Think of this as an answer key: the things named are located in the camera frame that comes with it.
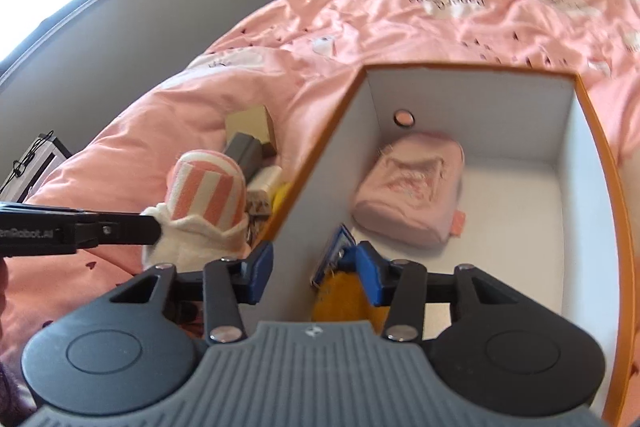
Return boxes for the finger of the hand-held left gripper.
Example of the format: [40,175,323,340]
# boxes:
[75,213,163,249]

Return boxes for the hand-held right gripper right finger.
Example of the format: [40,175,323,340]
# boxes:
[345,241,523,343]

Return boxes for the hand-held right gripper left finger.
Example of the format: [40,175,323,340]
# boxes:
[107,241,275,344]

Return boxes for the yellow fuzzy item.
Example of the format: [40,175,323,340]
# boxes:
[312,268,387,324]

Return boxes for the blue-edged card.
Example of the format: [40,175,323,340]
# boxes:
[309,224,358,289]

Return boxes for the pink white striped plush toy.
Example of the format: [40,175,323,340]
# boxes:
[140,149,251,273]

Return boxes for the pink fabric pouch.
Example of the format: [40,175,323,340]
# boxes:
[352,131,467,250]

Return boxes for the orange cardboard box white inside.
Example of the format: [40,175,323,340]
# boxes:
[265,64,633,427]

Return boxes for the brown printed small box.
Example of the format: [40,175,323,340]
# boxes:
[244,191,274,219]

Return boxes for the small white box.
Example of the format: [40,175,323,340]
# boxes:
[246,164,284,204]

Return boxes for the grey box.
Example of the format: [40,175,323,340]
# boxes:
[221,132,266,182]

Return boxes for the pink printed blanket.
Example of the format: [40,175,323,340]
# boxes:
[0,0,640,358]

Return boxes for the white cabinet with black frame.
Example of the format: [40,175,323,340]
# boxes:
[0,132,74,204]

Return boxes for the black cord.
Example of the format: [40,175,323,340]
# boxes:
[11,131,55,174]

